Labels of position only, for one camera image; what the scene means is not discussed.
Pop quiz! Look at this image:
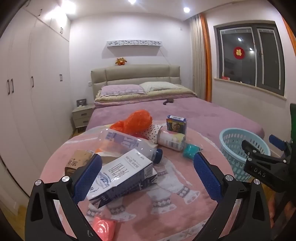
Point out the purple pillow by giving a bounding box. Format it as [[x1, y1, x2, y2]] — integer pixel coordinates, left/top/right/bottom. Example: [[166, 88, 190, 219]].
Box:
[[101, 84, 147, 96]]

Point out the dark framed window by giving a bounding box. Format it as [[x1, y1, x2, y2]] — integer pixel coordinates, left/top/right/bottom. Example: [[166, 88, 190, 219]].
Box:
[[213, 20, 285, 97]]

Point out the pastel labelled plastic bottle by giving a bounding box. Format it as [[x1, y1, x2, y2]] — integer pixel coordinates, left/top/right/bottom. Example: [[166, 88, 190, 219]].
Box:
[[158, 130, 186, 152]]

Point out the orange curtain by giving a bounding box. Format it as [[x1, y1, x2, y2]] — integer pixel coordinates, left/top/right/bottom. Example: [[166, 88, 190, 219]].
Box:
[[199, 13, 213, 102]]

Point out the brown paper cup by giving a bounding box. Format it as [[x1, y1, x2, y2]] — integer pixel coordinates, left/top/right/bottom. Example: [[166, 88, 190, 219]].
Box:
[[64, 149, 95, 175]]

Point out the pale floral pillow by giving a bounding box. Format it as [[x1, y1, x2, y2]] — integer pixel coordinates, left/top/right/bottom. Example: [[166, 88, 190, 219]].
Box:
[[139, 82, 185, 92]]

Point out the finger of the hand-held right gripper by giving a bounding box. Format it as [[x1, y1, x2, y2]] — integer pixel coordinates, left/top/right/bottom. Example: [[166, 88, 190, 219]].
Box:
[[269, 134, 293, 154], [241, 140, 278, 163]]

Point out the beige curtain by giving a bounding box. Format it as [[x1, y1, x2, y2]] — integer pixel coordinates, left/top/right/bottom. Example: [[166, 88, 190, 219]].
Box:
[[191, 14, 206, 100]]

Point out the folded beige quilt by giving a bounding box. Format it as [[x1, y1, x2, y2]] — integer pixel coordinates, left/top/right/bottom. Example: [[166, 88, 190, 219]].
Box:
[[94, 88, 197, 107]]

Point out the beige upholstered headboard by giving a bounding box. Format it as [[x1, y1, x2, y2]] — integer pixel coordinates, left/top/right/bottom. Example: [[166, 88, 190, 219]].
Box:
[[91, 65, 181, 93]]

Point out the dark blue white milk carton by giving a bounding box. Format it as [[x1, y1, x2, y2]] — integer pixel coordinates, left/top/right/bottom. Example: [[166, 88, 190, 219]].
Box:
[[87, 148, 158, 209]]

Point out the pink elephant blanket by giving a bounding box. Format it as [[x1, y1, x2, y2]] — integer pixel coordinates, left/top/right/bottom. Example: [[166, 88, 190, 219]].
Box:
[[39, 126, 243, 241]]

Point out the grey nightstand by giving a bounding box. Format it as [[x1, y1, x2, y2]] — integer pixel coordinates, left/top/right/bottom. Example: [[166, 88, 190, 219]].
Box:
[[72, 104, 96, 133]]

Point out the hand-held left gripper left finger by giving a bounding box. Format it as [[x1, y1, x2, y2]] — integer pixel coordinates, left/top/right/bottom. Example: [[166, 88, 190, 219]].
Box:
[[25, 153, 103, 241]]

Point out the clear plastic bottle blue cap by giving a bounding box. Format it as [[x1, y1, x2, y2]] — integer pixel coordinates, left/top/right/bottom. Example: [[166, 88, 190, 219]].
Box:
[[97, 128, 163, 164]]

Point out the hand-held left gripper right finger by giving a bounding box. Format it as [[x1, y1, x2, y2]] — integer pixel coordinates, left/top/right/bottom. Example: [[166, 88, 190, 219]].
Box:
[[193, 152, 271, 241]]

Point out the teal crumpled wrapper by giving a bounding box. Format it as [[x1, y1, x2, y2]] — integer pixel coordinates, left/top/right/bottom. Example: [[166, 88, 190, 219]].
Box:
[[183, 143, 203, 160]]

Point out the pink crumpled wrapper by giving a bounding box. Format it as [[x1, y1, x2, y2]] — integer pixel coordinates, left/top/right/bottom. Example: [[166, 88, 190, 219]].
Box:
[[92, 216, 117, 240]]

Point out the white polka dot cloth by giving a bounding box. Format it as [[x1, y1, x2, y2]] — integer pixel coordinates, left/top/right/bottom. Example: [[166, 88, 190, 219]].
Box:
[[139, 124, 166, 144]]

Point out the white wardrobe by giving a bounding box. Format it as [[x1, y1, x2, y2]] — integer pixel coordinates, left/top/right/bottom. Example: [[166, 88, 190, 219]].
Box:
[[0, 7, 71, 197]]

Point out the purple bedspread bed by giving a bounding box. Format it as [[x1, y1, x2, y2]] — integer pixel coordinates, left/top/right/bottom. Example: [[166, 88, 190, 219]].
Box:
[[86, 97, 265, 144]]

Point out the small blue card box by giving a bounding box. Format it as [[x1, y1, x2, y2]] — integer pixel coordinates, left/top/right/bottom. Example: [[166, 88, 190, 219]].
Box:
[[166, 115, 187, 134]]

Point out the orange plastic bag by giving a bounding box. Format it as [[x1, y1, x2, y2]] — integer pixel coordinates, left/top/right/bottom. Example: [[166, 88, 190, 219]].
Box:
[[110, 109, 153, 139]]

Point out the light blue plastic basket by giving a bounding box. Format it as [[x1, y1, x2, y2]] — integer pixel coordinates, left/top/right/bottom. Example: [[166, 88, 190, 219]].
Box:
[[219, 128, 271, 181]]

